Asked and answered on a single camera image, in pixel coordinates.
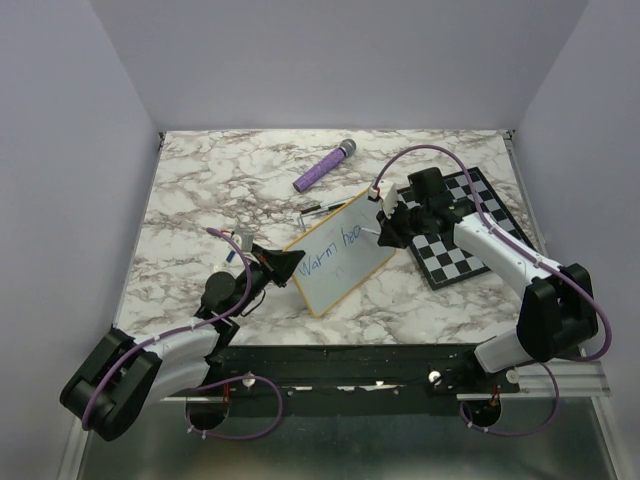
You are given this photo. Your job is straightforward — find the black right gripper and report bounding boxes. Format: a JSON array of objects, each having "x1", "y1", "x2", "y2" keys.
[{"x1": 376, "y1": 197, "x2": 430, "y2": 249}]

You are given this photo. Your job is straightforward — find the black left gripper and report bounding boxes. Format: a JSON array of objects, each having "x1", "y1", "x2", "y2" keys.
[{"x1": 230, "y1": 243, "x2": 305, "y2": 317}]

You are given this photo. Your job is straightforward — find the white marker pen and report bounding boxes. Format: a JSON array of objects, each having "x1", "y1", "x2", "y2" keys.
[{"x1": 360, "y1": 227, "x2": 381, "y2": 236}]

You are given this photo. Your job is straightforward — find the yellow framed whiteboard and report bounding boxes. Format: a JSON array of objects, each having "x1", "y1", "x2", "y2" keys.
[{"x1": 285, "y1": 191, "x2": 396, "y2": 317}]

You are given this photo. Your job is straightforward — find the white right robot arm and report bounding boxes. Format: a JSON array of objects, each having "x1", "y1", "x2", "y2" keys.
[{"x1": 368, "y1": 168, "x2": 598, "y2": 392}]

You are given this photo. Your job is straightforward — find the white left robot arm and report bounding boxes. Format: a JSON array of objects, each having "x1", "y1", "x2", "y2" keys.
[{"x1": 60, "y1": 244, "x2": 305, "y2": 441}]

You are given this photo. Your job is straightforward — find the black white chessboard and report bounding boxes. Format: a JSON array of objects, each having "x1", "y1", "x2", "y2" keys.
[{"x1": 409, "y1": 167, "x2": 535, "y2": 293}]

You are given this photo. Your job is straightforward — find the purple glitter microphone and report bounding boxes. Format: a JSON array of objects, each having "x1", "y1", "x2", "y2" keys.
[{"x1": 293, "y1": 139, "x2": 357, "y2": 193}]

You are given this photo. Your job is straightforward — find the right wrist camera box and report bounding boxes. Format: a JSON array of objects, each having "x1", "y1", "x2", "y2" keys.
[{"x1": 367, "y1": 180, "x2": 399, "y2": 218}]

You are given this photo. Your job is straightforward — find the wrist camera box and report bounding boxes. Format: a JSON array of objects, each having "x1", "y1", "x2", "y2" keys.
[
  {"x1": 232, "y1": 228, "x2": 254, "y2": 252},
  {"x1": 367, "y1": 180, "x2": 399, "y2": 218}
]

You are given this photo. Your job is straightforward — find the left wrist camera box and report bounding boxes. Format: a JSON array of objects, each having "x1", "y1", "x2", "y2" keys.
[{"x1": 232, "y1": 228, "x2": 254, "y2": 252}]

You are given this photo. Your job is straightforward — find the wire whiteboard stand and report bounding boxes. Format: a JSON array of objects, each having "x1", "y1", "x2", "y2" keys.
[{"x1": 297, "y1": 198, "x2": 350, "y2": 232}]

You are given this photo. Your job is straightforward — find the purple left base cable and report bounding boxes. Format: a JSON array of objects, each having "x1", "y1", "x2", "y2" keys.
[{"x1": 185, "y1": 375, "x2": 284, "y2": 441}]

